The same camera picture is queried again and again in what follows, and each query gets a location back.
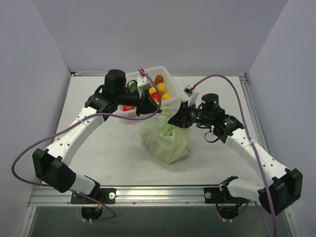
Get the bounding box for light green plastic bag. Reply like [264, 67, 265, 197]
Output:
[139, 107, 191, 164]

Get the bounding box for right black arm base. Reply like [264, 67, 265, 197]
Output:
[203, 176, 248, 204]

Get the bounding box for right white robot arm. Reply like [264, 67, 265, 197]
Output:
[168, 93, 303, 215]

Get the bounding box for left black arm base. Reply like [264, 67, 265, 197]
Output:
[70, 187, 117, 204]

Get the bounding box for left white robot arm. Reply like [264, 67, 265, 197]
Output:
[32, 69, 160, 203]

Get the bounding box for red peach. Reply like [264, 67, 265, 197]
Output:
[151, 92, 160, 103]

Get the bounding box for red apple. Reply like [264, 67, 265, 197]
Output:
[123, 106, 135, 112]

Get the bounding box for small yellow lemon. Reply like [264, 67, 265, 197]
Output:
[162, 93, 172, 101]

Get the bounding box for green lime fruit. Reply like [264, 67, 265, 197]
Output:
[129, 82, 138, 92]

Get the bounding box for orange fruit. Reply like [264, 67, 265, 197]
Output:
[157, 83, 167, 94]

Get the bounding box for white perforated plastic basket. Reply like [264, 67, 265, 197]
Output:
[117, 66, 179, 117]

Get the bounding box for brown kiwi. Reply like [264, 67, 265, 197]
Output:
[155, 75, 164, 85]

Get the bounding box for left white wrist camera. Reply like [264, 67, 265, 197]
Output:
[137, 76, 151, 95]

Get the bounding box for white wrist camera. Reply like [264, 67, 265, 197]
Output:
[183, 85, 199, 106]
[137, 76, 151, 95]

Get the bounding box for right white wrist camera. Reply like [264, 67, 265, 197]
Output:
[183, 85, 199, 106]

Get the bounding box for aluminium table edge rail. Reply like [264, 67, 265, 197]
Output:
[27, 184, 293, 208]

